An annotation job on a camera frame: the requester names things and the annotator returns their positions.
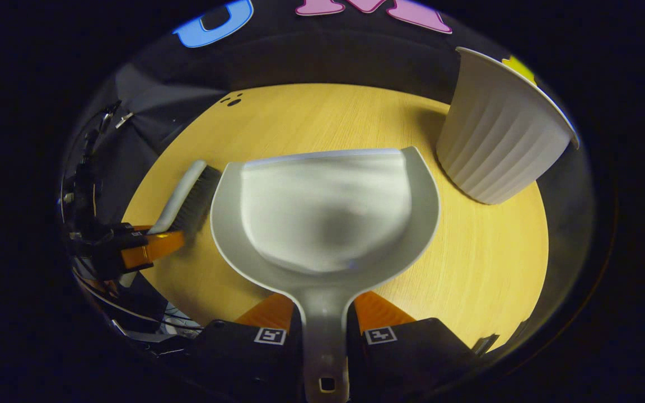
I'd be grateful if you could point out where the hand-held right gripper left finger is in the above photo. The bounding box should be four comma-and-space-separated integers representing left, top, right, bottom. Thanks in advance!
188, 292, 303, 401

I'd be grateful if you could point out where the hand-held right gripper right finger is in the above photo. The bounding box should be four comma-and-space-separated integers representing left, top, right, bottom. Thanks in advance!
348, 291, 480, 401

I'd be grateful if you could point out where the small white broom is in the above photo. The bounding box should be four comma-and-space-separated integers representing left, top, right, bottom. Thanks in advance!
120, 160, 223, 287

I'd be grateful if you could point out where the grey dustpan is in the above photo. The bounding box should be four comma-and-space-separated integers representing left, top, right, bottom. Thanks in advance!
209, 146, 441, 402

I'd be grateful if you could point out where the white ribbed garbage bin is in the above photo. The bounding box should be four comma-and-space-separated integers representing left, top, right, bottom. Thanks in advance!
436, 46, 580, 205

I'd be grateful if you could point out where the wooden desktop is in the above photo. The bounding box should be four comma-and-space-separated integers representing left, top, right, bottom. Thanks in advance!
123, 83, 550, 350

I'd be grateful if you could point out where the black backdrop cloth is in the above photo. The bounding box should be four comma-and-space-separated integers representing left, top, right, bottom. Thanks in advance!
62, 0, 592, 314

